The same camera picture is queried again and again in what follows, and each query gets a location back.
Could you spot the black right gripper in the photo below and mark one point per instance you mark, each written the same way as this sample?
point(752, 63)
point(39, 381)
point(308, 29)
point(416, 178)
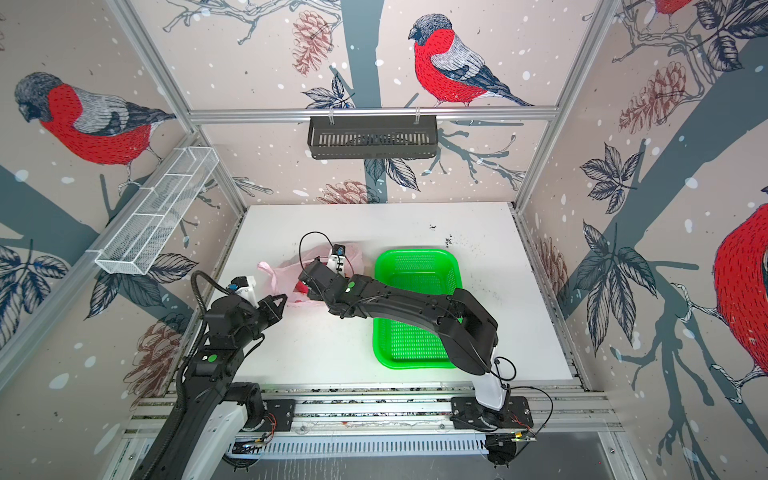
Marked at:
point(315, 293)

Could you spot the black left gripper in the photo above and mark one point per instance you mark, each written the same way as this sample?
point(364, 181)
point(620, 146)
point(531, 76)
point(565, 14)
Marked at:
point(274, 312)

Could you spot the pink plastic bag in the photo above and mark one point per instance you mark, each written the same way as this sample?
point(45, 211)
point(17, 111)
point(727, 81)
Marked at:
point(285, 279)

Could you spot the green plastic perforated basket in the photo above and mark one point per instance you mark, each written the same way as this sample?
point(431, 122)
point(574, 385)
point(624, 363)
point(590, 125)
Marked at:
point(409, 341)

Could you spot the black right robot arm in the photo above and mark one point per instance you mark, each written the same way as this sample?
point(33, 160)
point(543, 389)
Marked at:
point(467, 331)

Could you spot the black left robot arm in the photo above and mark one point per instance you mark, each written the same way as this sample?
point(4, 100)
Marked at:
point(211, 406)

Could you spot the red fruit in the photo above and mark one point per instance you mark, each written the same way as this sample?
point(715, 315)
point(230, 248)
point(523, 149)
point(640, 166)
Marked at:
point(301, 288)

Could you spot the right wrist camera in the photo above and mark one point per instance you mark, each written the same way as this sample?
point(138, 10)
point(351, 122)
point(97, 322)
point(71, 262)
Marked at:
point(337, 259)

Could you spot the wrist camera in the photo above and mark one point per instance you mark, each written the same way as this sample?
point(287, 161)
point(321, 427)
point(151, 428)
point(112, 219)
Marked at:
point(337, 259)
point(245, 287)

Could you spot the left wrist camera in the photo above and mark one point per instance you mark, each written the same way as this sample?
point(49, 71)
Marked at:
point(245, 287)

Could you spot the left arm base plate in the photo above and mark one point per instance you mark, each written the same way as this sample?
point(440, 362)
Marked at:
point(270, 416)

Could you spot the black hanging wall basket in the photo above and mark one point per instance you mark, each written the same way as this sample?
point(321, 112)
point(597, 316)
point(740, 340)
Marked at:
point(373, 137)

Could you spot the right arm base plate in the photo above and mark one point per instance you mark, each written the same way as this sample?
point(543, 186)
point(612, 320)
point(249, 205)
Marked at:
point(467, 414)

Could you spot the aluminium mounting rail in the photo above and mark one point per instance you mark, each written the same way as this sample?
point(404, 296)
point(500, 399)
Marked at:
point(406, 419)

